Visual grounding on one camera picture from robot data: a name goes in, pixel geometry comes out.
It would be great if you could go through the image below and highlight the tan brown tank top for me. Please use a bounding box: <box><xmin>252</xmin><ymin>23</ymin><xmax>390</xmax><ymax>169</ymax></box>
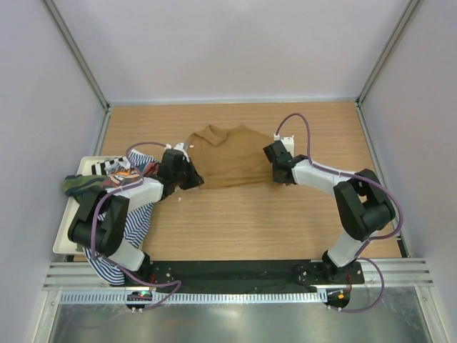
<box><xmin>187</xmin><ymin>125</ymin><xmax>273</xmax><ymax>189</ymax></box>

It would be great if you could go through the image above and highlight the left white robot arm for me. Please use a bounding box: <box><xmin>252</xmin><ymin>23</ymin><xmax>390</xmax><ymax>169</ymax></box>
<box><xmin>64</xmin><ymin>148</ymin><xmax>204</xmax><ymax>286</ymax></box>

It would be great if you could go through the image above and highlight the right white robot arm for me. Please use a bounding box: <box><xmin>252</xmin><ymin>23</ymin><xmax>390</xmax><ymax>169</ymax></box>
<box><xmin>263</xmin><ymin>141</ymin><xmax>396</xmax><ymax>283</ymax></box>

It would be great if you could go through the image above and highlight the red graphic tank top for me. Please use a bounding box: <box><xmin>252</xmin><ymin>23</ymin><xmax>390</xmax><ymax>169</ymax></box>
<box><xmin>101</xmin><ymin>161</ymin><xmax>160</xmax><ymax>189</ymax></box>

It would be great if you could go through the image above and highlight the olive green tank top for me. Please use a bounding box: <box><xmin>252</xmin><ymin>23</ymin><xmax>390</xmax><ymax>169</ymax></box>
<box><xmin>61</xmin><ymin>174</ymin><xmax>108</xmax><ymax>204</ymax></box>

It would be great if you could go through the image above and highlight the black white striped top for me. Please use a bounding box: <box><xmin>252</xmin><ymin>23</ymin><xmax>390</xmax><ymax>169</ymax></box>
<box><xmin>91</xmin><ymin>156</ymin><xmax>126</xmax><ymax>176</ymax></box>

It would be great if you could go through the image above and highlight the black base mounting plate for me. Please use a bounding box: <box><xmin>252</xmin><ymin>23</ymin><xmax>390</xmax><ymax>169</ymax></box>
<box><xmin>144</xmin><ymin>259</ymin><xmax>365</xmax><ymax>307</ymax></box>

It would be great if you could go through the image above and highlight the blue white striped top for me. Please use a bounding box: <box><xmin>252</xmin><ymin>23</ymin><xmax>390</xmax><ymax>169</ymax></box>
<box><xmin>82</xmin><ymin>149</ymin><xmax>158</xmax><ymax>286</ymax></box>

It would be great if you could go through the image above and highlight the white plastic tray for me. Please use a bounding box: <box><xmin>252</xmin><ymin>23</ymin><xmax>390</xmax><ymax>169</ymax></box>
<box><xmin>53</xmin><ymin>156</ymin><xmax>116</xmax><ymax>256</ymax></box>

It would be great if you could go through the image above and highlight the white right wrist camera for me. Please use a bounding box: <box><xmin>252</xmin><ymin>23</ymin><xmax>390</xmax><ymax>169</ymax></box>
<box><xmin>273</xmin><ymin>134</ymin><xmax>295</xmax><ymax>156</ymax></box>

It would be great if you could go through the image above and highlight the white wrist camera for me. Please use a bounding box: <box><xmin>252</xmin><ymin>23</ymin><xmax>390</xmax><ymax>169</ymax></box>
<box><xmin>164</xmin><ymin>142</ymin><xmax>190</xmax><ymax>162</ymax></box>
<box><xmin>273</xmin><ymin>134</ymin><xmax>295</xmax><ymax>156</ymax></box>

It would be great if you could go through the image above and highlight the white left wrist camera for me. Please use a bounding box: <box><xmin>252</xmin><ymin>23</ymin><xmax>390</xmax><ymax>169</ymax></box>
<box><xmin>164</xmin><ymin>142</ymin><xmax>190</xmax><ymax>162</ymax></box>

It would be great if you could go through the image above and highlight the aluminium front rail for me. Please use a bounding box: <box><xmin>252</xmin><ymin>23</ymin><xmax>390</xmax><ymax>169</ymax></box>
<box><xmin>42</xmin><ymin>261</ymin><xmax>126</xmax><ymax>291</ymax></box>

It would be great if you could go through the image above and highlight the slotted grey cable duct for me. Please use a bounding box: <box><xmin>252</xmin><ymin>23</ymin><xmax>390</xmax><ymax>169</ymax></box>
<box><xmin>59</xmin><ymin>289</ymin><xmax>327</xmax><ymax>305</ymax></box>

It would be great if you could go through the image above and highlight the right aluminium frame post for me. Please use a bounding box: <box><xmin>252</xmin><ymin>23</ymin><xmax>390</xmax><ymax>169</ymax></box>
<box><xmin>356</xmin><ymin>0</ymin><xmax>423</xmax><ymax>107</ymax></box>

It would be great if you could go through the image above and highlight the aluminium frame post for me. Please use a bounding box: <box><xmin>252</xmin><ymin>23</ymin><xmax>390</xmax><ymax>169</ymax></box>
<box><xmin>356</xmin><ymin>0</ymin><xmax>423</xmax><ymax>107</ymax></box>
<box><xmin>41</xmin><ymin>0</ymin><xmax>109</xmax><ymax>111</ymax></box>

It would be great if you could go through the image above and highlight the left aluminium frame post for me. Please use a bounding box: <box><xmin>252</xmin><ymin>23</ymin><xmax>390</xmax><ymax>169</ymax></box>
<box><xmin>41</xmin><ymin>0</ymin><xmax>109</xmax><ymax>111</ymax></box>

